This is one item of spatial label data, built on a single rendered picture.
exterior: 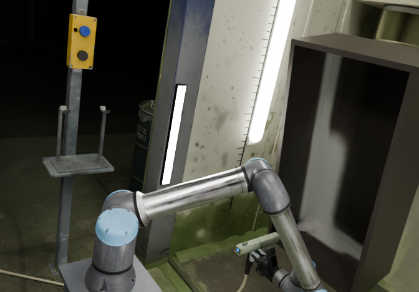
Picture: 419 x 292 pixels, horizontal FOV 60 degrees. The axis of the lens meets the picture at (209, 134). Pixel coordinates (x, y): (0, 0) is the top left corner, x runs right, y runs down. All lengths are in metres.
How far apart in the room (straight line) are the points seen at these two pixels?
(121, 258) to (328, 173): 1.37
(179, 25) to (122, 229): 1.17
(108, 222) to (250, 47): 1.44
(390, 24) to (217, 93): 1.37
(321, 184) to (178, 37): 1.23
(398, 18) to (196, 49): 1.49
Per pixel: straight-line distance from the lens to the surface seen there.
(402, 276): 2.92
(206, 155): 2.39
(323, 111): 2.22
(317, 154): 2.32
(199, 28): 2.10
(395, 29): 2.96
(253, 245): 2.04
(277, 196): 1.43
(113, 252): 1.39
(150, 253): 2.56
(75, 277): 1.57
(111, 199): 1.58
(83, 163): 2.08
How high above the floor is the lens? 1.66
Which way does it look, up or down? 18 degrees down
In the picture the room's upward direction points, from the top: 11 degrees clockwise
